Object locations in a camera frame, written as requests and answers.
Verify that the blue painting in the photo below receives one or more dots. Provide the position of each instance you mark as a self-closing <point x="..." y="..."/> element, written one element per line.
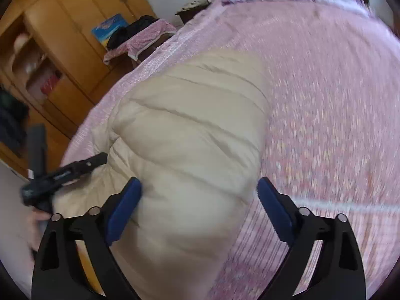
<point x="107" y="29"/>

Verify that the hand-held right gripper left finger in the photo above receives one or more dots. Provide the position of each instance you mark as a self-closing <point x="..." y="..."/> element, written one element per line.
<point x="123" y="209"/>

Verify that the chair with pink cloth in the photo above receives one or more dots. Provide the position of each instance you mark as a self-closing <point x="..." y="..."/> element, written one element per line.
<point x="147" y="37"/>

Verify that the person's left hand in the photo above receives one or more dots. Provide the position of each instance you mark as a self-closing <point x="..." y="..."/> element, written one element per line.
<point x="37" y="225"/>

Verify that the light wooden wardrobe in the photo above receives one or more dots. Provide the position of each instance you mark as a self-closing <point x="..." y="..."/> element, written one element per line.
<point x="72" y="15"/>

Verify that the bed with pink floral bedspread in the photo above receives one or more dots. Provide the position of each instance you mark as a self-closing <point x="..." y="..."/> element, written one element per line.
<point x="328" y="100"/>

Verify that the dark clothes pile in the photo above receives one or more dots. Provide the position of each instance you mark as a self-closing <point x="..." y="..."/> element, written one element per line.
<point x="134" y="29"/>

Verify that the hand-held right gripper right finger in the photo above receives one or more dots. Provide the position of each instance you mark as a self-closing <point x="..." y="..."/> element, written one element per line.
<point x="276" y="209"/>

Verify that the dark hanging clothes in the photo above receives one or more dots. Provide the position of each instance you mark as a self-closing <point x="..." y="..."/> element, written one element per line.
<point x="12" y="122"/>

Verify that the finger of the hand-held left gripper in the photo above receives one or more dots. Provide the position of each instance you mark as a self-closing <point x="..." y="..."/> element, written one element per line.
<point x="84" y="165"/>

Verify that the dark wooden nightstand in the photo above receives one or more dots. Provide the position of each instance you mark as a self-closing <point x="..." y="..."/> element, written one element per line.
<point x="190" y="14"/>

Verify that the red shelf item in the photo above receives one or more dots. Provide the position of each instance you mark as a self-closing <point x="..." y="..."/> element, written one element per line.
<point x="51" y="82"/>

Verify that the beige puffer jacket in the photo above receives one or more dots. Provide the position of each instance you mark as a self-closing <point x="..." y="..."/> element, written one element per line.
<point x="193" y="125"/>

